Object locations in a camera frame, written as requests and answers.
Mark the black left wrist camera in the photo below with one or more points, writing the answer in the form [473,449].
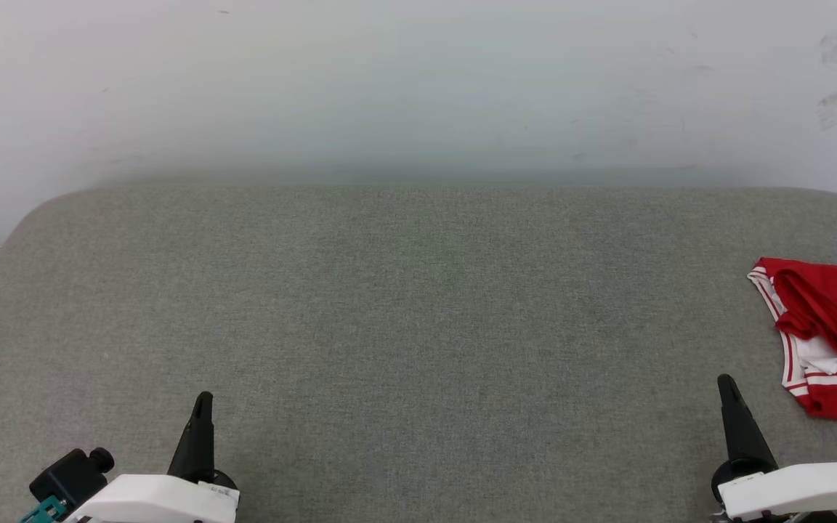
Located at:
[70,476]

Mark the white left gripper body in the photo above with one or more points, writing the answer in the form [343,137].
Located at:
[157,501]

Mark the red and white basketball jersey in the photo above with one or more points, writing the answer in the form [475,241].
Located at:
[833,312]

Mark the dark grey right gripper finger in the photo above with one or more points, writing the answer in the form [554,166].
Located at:
[742,428]

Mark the grey fabric sofa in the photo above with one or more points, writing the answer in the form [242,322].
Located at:
[418,327]

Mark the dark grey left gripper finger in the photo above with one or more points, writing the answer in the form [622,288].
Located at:
[195,443]

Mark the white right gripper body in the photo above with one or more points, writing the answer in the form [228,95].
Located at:
[796,490]

